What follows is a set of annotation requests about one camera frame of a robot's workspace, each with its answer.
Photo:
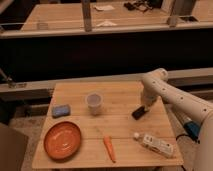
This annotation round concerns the orange bowl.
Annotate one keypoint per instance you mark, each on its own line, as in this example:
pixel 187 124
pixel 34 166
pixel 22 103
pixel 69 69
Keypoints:
pixel 62 140

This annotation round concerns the white paper on far table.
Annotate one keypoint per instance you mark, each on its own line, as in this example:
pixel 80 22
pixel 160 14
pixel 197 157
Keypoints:
pixel 104 8

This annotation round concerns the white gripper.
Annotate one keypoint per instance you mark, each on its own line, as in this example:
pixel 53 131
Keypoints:
pixel 148 103

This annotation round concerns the orange carrot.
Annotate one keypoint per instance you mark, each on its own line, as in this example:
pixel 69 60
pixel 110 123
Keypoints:
pixel 108 144

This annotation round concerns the right metal post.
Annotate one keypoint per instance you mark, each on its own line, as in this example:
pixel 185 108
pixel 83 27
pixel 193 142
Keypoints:
pixel 180 8

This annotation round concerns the blue sponge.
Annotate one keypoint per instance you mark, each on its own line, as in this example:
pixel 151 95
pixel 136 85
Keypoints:
pixel 59 111

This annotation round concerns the black eraser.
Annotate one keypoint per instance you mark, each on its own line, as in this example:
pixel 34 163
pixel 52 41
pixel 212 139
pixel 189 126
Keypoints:
pixel 138 113

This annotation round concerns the metal clamp at left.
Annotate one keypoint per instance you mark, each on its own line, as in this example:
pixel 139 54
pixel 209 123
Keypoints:
pixel 10 82

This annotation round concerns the metal post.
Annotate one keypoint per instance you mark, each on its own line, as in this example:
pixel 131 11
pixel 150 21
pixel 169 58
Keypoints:
pixel 180 8
pixel 86 15

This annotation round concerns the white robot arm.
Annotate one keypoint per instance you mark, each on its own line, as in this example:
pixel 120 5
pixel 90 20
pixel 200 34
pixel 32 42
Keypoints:
pixel 200 111

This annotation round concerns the translucent plastic cup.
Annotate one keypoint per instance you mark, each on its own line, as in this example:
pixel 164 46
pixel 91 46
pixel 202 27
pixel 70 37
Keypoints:
pixel 94 103

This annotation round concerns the crumpled white paper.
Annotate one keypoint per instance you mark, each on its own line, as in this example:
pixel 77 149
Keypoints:
pixel 106 24

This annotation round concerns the blue box with cables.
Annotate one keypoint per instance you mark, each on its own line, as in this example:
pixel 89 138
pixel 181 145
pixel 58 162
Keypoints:
pixel 191 130

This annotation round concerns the black objects on far table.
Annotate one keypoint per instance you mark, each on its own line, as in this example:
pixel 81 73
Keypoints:
pixel 140 5

